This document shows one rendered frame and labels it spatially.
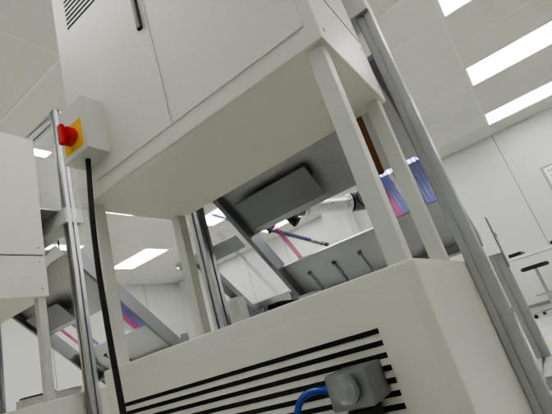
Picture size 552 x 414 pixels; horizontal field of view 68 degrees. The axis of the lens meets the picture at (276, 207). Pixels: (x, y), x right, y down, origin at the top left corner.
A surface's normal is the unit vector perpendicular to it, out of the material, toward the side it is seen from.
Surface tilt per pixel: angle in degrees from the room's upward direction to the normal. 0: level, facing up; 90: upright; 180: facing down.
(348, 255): 135
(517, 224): 90
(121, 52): 90
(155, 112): 90
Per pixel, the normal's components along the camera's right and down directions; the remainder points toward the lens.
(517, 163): -0.55, -0.12
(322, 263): -0.19, 0.56
